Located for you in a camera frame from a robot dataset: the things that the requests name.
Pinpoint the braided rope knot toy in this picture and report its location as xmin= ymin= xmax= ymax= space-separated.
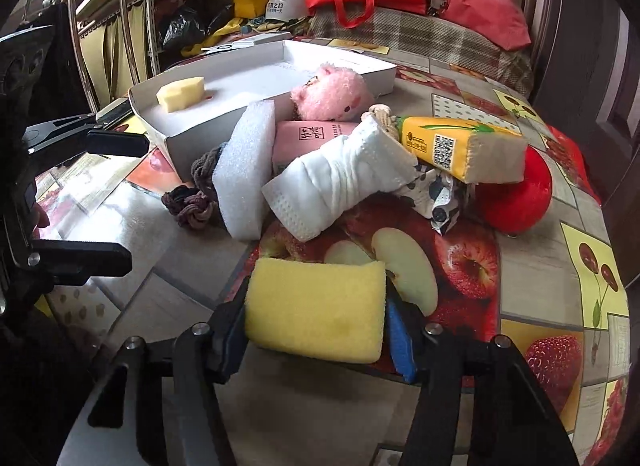
xmin=162 ymin=143 xmax=227 ymax=231

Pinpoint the red plush apple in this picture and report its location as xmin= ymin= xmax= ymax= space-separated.
xmin=474 ymin=147 xmax=553 ymax=235

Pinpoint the black white spotted cloth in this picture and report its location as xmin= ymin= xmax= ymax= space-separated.
xmin=394 ymin=163 xmax=470 ymax=235

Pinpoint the small yellow sponge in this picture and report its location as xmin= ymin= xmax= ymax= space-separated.
xmin=156 ymin=77 xmax=205 ymax=112

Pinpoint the white foam block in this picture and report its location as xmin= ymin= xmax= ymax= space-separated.
xmin=213 ymin=100 xmax=276 ymax=241

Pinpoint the yellow tissue pack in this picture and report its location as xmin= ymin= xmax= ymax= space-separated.
xmin=397 ymin=116 xmax=528 ymax=184

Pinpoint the pink tissue pack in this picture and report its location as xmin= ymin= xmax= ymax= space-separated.
xmin=272 ymin=121 xmax=357 ymax=174

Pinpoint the pink plush toy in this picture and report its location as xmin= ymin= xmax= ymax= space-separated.
xmin=290 ymin=65 xmax=374 ymax=122

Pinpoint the person left hand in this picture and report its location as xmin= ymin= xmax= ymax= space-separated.
xmin=32 ymin=203 xmax=50 ymax=239

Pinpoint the fruit pattern tablecloth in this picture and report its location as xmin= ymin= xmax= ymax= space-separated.
xmin=37 ymin=50 xmax=631 ymax=465

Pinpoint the white shallow box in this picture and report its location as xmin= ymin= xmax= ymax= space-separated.
xmin=128 ymin=40 xmax=396 ymax=181

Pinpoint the black plastic bag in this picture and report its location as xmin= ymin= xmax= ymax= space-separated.
xmin=158 ymin=5 xmax=206 ymax=51

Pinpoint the white safety helmet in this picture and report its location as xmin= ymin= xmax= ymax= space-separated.
xmin=265 ymin=0 xmax=309 ymax=22

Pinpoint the plaid covered bench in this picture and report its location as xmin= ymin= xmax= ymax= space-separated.
xmin=309 ymin=7 xmax=534 ymax=96

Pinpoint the red plastic bag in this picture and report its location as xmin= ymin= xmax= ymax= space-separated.
xmin=442 ymin=0 xmax=532 ymax=51

